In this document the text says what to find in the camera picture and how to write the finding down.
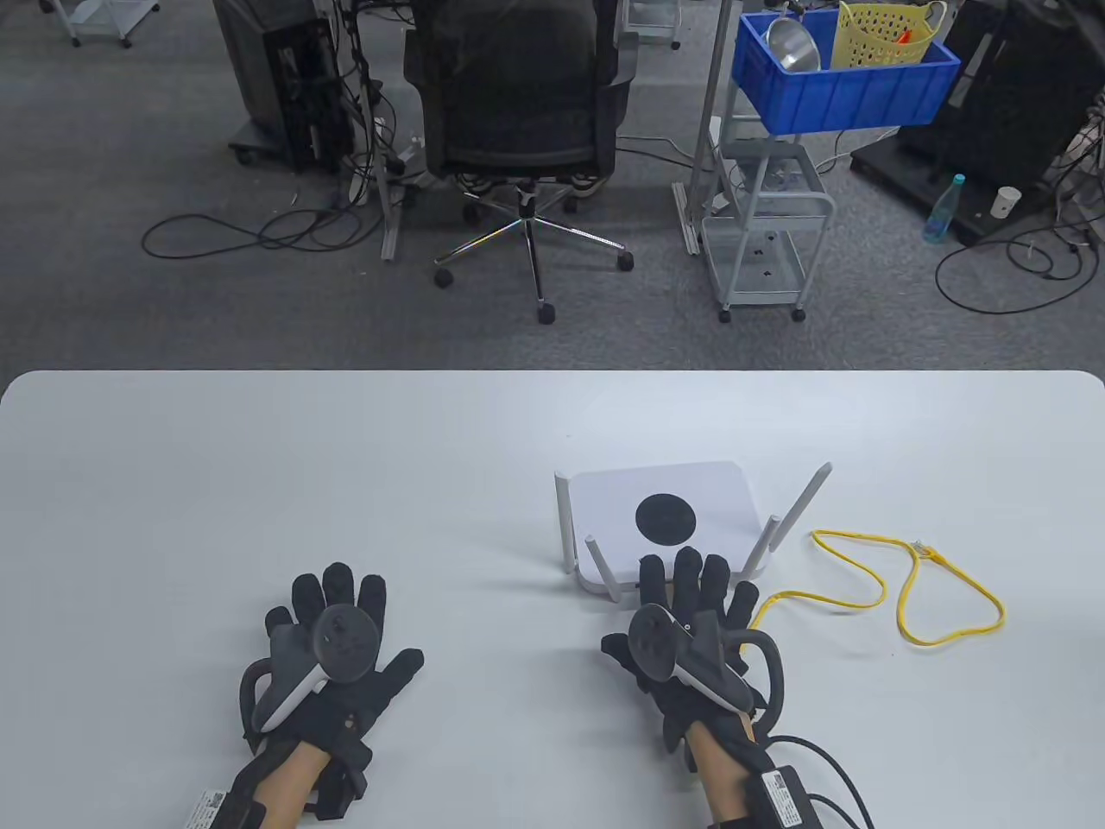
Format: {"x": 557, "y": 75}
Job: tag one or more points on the person's left hand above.
{"x": 341, "y": 587}

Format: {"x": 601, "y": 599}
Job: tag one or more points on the grey metal desk leg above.
{"x": 712, "y": 86}
{"x": 390, "y": 233}

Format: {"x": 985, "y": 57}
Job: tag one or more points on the person's left forearm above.
{"x": 293, "y": 777}

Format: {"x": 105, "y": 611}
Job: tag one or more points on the clear bottle with blue cap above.
{"x": 941, "y": 216}

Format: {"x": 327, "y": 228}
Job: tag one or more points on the metal bowl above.
{"x": 792, "y": 47}

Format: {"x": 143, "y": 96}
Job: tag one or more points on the black computer tower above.
{"x": 250, "y": 69}

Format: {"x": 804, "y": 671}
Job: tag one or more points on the blue plastic crate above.
{"x": 846, "y": 95}

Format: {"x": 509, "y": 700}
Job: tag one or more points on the person's right forearm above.
{"x": 721, "y": 777}

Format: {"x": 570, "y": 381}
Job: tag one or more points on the person's right hand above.
{"x": 691, "y": 574}

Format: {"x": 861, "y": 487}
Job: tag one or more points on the white paper cup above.
{"x": 1006, "y": 205}

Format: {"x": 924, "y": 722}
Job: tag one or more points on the grey metal rolling cart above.
{"x": 768, "y": 268}

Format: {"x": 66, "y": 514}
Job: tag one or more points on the white rolling cart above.
{"x": 647, "y": 13}
{"x": 95, "y": 13}

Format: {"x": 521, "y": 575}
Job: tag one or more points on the black equipment on platform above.
{"x": 993, "y": 104}

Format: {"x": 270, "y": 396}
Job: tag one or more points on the white router with black circle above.
{"x": 691, "y": 492}

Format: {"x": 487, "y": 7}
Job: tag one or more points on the black mesh office chair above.
{"x": 518, "y": 86}

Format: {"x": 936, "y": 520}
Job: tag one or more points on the yellow plastic basket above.
{"x": 872, "y": 39}

